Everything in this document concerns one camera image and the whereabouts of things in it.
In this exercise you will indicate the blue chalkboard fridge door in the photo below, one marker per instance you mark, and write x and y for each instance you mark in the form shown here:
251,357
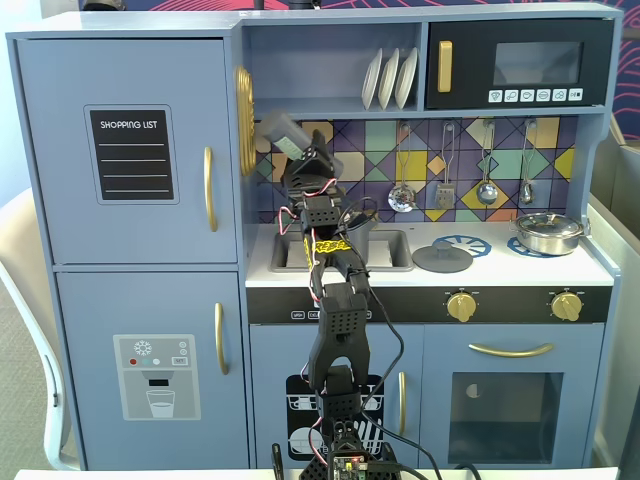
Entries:
60,200

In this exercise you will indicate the motor controller board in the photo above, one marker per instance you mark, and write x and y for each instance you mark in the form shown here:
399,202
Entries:
347,462

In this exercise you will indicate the black dishwasher sticker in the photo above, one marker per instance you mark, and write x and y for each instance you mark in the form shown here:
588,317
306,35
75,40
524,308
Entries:
297,400

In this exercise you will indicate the gray salt shaker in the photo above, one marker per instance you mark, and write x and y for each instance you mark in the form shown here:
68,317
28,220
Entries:
277,127

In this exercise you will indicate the steel pot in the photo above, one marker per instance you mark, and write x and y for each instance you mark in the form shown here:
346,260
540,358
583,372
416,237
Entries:
550,245

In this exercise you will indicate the white plate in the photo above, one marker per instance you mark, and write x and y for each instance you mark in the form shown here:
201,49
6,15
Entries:
371,82
406,80
388,82

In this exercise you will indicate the blue wooden toy kitchen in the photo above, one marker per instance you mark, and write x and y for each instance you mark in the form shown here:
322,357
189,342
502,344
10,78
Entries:
325,60

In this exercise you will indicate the black control panel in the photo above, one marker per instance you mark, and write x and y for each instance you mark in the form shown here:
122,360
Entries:
515,305

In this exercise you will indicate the blue oven door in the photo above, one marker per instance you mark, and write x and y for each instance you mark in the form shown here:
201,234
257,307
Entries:
440,400

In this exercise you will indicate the gold stove knob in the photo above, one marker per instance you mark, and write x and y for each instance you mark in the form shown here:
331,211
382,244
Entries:
566,306
461,306

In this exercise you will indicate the steel ladle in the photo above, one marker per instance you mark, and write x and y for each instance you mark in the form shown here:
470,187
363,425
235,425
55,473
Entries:
486,192

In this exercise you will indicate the gray cooking pot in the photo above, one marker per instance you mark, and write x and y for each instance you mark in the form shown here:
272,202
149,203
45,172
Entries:
362,245

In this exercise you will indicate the steel skimmer spoon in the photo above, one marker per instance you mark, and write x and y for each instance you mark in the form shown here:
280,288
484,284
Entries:
402,199

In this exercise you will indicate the black microwave door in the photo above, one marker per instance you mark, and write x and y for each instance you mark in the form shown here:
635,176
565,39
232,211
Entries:
470,60

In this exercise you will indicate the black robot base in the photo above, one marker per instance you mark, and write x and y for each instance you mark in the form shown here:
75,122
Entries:
312,470

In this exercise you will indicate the gray toy sink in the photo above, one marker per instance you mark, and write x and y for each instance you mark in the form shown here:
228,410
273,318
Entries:
400,235

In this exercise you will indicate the gray pot lid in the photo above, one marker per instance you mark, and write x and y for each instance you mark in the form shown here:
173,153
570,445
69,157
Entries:
442,260

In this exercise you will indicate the steel pot lid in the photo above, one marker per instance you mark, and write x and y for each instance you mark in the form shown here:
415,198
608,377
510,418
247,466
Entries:
550,224

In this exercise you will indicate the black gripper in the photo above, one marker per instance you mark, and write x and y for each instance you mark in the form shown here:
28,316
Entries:
311,161

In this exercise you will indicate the beige partition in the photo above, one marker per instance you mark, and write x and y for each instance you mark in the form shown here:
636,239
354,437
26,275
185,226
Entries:
620,200

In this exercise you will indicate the black cylindrical object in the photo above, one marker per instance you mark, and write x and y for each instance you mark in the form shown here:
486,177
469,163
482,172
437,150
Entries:
302,3

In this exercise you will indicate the dark round object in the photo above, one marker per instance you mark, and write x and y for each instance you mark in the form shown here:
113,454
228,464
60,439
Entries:
102,4

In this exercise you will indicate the steel slotted spatula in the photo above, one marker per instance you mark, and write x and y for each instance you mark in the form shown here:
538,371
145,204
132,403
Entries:
444,197

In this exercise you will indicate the gold ribbed side ornament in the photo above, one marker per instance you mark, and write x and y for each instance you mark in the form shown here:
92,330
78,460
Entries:
245,125

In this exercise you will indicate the black shopping list board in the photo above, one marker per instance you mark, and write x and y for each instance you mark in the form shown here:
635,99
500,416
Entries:
130,170

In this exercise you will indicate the blue dispenser freezer door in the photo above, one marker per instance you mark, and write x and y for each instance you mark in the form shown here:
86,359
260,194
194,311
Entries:
100,310

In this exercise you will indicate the white utensil peg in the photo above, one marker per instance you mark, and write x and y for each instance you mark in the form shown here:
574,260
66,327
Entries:
531,122
450,127
489,123
404,127

